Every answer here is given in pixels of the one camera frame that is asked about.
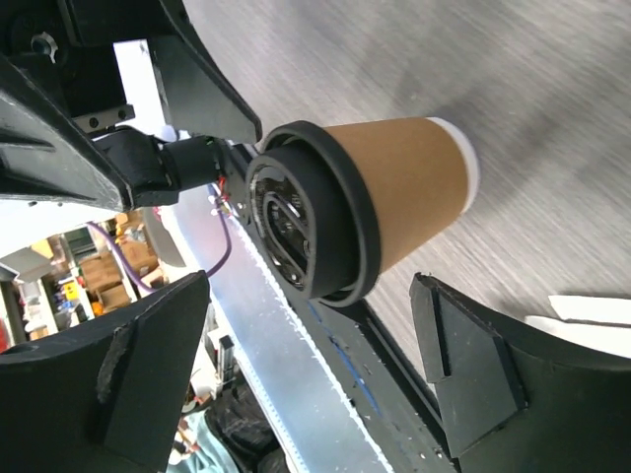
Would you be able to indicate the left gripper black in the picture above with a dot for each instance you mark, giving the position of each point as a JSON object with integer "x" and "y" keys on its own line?
{"x": 58, "y": 64}

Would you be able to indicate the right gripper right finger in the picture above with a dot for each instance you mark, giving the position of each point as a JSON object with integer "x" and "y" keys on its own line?
{"x": 513, "y": 398}

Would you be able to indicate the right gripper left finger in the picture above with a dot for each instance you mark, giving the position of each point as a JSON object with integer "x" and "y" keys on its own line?
{"x": 105, "y": 395}

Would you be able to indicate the black coffee cup lid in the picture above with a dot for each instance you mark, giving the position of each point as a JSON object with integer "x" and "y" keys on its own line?
{"x": 313, "y": 217}

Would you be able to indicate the brown paper coffee cup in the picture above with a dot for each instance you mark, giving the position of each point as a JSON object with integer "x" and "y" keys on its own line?
{"x": 422, "y": 173}

